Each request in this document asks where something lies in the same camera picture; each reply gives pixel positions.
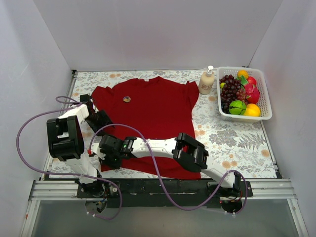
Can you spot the red t-shirt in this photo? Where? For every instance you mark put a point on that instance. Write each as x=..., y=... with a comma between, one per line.
x=159, y=108

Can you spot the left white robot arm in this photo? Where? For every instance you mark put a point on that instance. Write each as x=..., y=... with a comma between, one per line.
x=65, y=140

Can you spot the floral table mat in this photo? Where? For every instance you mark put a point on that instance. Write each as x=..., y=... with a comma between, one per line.
x=241, y=146

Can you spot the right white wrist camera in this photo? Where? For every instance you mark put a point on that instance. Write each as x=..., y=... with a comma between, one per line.
x=95, y=150

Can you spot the round brooch badge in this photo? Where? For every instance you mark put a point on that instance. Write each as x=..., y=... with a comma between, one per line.
x=127, y=99

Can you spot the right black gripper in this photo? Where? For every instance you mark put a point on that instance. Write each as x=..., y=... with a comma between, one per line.
x=106, y=144

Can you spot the aluminium frame rail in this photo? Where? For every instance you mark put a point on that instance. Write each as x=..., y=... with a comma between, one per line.
x=68, y=190

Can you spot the pink dragon fruit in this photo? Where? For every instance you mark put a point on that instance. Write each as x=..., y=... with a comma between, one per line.
x=252, y=93

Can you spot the white plastic basket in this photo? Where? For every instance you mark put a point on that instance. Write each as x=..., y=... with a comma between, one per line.
x=263, y=102

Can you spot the yellow orange fruit bottom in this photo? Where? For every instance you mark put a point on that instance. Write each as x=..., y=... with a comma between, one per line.
x=252, y=110

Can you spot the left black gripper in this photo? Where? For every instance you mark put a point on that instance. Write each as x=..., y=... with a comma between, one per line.
x=99, y=118

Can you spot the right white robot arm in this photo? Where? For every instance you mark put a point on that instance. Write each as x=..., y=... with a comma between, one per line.
x=189, y=153

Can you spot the orange fruit top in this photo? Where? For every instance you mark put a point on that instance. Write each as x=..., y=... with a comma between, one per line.
x=243, y=73

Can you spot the red apple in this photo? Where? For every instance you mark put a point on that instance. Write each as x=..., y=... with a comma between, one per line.
x=252, y=80

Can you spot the beige pump soap bottle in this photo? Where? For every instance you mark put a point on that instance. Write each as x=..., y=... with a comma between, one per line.
x=206, y=81

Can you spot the purple grape bunch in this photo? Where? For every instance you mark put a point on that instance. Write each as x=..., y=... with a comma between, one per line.
x=233, y=90

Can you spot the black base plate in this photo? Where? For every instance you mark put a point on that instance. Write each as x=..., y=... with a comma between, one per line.
x=149, y=193

